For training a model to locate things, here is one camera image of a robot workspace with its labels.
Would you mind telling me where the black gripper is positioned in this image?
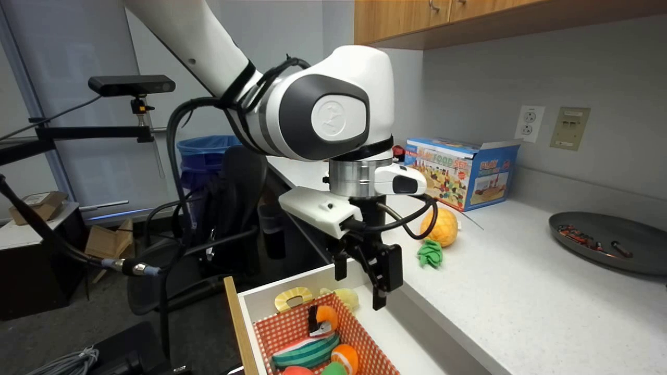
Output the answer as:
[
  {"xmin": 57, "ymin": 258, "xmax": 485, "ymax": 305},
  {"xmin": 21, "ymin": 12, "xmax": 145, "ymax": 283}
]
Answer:
[{"xmin": 331, "ymin": 196, "xmax": 406, "ymax": 313}]

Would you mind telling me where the pineapple plush toy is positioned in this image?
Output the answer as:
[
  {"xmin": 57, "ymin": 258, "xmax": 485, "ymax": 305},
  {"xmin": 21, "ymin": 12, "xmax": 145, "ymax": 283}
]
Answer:
[{"xmin": 416, "ymin": 203, "xmax": 463, "ymax": 271}]

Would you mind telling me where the pale yellow toy piece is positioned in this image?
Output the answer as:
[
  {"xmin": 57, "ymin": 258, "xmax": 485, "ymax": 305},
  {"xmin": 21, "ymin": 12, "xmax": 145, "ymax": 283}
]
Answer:
[{"xmin": 314, "ymin": 286, "xmax": 363, "ymax": 313}]

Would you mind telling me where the orange and black toy sushi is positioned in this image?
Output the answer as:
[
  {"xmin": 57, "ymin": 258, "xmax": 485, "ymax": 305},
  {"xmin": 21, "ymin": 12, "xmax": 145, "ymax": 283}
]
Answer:
[{"xmin": 306, "ymin": 301, "xmax": 342, "ymax": 337}]

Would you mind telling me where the toy orange half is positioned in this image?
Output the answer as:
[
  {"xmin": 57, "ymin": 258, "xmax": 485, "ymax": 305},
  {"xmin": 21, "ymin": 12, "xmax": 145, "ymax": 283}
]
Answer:
[{"xmin": 329, "ymin": 341, "xmax": 363, "ymax": 375}]

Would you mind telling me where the red checkered toy basket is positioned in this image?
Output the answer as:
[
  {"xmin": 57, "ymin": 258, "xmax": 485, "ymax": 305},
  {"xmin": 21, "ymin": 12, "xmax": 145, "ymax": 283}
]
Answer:
[{"xmin": 252, "ymin": 286, "xmax": 402, "ymax": 375}]

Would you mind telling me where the toy watermelon slice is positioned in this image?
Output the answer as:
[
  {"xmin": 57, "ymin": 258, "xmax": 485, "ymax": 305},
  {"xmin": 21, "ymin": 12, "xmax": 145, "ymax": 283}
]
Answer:
[{"xmin": 270, "ymin": 333, "xmax": 342, "ymax": 370}]

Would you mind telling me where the colourful toy food box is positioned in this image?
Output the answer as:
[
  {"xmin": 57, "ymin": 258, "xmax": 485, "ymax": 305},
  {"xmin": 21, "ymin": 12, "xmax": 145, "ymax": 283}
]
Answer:
[{"xmin": 404, "ymin": 135, "xmax": 522, "ymax": 215}]

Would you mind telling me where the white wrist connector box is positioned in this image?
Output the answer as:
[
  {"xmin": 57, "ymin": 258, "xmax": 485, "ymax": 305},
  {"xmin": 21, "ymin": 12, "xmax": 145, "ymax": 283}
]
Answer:
[{"xmin": 373, "ymin": 163, "xmax": 430, "ymax": 200}]

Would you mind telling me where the black office chair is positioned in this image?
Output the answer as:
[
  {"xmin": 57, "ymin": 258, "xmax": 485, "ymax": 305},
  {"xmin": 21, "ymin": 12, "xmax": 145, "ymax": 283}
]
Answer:
[{"xmin": 125, "ymin": 144, "xmax": 279, "ymax": 315}]

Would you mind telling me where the blue trash bin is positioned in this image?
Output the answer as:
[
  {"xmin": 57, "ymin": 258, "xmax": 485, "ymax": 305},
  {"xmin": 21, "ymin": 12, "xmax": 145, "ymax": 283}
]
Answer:
[{"xmin": 178, "ymin": 133, "xmax": 247, "ymax": 196}]

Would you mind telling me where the black tripod stand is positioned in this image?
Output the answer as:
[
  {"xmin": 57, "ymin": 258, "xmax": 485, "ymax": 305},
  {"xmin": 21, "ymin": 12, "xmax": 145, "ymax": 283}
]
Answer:
[{"xmin": 89, "ymin": 273, "xmax": 183, "ymax": 375}]

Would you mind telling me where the open cardboard box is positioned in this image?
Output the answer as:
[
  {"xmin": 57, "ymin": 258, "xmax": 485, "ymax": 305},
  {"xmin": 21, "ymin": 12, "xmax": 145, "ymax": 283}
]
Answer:
[{"xmin": 86, "ymin": 217, "xmax": 136, "ymax": 266}]

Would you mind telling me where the black round pan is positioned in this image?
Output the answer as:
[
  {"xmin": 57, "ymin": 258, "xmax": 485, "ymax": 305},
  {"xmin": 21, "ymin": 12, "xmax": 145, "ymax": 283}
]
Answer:
[{"xmin": 549, "ymin": 211, "xmax": 667, "ymax": 279}]

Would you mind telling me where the black side table white top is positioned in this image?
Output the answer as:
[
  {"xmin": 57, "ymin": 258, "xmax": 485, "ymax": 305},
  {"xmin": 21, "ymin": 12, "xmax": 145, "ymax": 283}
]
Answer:
[{"xmin": 0, "ymin": 200, "xmax": 91, "ymax": 323}]

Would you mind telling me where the small closed cardboard box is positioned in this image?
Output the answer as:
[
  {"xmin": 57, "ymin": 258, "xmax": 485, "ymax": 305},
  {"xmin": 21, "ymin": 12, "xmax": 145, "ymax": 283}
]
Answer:
[{"xmin": 6, "ymin": 190, "xmax": 68, "ymax": 225}]

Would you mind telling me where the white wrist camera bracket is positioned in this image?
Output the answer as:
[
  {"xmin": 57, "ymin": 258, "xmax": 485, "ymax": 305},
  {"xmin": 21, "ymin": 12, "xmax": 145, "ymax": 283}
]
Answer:
[{"xmin": 278, "ymin": 185, "xmax": 372, "ymax": 241}]

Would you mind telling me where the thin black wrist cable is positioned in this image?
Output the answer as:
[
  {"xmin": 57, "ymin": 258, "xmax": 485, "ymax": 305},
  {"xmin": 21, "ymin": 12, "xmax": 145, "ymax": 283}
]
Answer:
[{"xmin": 377, "ymin": 193, "xmax": 443, "ymax": 244}]

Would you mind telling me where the white wall outlet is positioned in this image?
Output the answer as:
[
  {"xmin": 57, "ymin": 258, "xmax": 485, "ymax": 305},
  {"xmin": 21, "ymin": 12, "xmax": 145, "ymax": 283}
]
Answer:
[{"xmin": 513, "ymin": 103, "xmax": 549, "ymax": 146}]

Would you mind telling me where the black robot cable hose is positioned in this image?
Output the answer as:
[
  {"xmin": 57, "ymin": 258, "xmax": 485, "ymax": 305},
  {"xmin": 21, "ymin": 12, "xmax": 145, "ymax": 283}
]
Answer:
[{"xmin": 0, "ymin": 53, "xmax": 311, "ymax": 279}]

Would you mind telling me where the beige wall switch plate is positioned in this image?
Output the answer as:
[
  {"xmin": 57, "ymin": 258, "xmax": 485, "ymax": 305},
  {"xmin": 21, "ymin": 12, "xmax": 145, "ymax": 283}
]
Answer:
[{"xmin": 550, "ymin": 103, "xmax": 594, "ymax": 151}]

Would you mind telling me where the wooden upper wall cabinet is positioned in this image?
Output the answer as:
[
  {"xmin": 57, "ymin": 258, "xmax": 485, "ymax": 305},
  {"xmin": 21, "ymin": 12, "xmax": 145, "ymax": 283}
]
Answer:
[{"xmin": 352, "ymin": 0, "xmax": 667, "ymax": 49}]

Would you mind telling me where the black stereo camera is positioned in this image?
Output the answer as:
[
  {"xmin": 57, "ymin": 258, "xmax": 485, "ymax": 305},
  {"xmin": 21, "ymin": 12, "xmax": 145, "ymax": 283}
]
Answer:
[{"xmin": 88, "ymin": 72, "xmax": 178, "ymax": 98}]

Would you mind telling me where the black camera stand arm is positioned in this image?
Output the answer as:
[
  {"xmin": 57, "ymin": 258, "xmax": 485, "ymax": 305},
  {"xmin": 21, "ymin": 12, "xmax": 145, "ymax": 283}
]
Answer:
[{"xmin": 0, "ymin": 94, "xmax": 175, "ymax": 168}]

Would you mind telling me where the grey braided cable bundle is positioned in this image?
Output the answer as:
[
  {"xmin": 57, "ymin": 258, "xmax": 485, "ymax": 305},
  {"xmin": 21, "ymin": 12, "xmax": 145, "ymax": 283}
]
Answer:
[{"xmin": 27, "ymin": 343, "xmax": 101, "ymax": 375}]

